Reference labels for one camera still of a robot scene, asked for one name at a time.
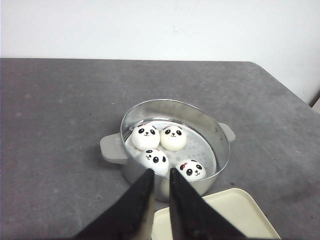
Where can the cream panda bun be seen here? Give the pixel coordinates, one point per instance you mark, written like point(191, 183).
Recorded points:
point(173, 138)

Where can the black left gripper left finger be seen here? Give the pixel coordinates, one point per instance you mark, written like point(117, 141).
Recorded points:
point(130, 218)

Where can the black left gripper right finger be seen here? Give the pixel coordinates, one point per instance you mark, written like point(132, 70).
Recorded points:
point(191, 218)

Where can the stainless steel steamer pot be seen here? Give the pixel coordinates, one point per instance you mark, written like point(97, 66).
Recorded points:
point(208, 142)

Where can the cream plastic tray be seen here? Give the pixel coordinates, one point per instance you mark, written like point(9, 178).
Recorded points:
point(234, 204)

